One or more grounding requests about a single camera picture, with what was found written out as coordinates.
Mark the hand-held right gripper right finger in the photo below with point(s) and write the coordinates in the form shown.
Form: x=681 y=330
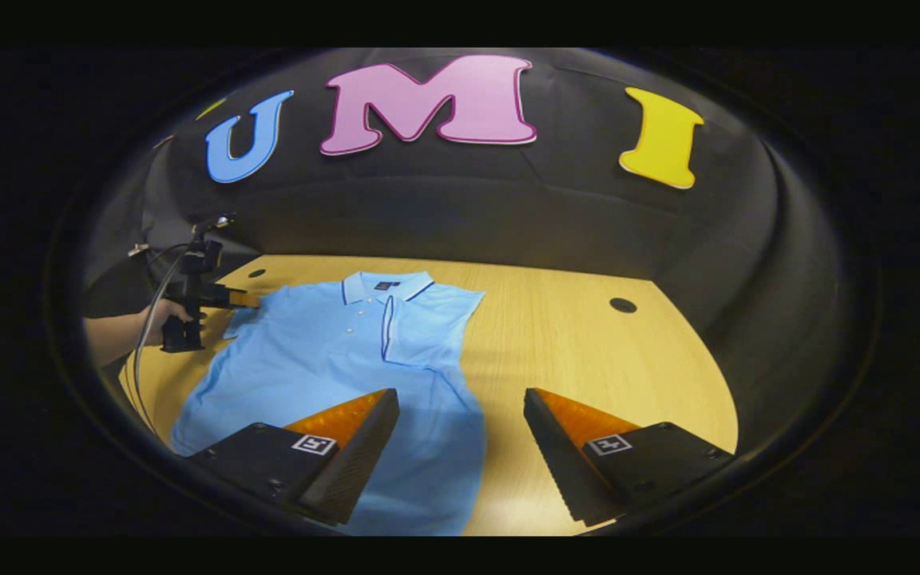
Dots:
x=560 y=463

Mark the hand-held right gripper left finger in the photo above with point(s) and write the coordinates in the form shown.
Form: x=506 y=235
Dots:
x=360 y=463

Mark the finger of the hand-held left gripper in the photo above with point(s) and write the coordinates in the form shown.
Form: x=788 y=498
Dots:
x=240 y=299

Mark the light blue T-shirt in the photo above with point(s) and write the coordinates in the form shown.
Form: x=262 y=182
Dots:
x=308 y=359

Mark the small silver clip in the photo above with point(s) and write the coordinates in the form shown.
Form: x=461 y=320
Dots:
x=138 y=249

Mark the black backdrop cloth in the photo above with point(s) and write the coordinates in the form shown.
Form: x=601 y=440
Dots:
x=508 y=208

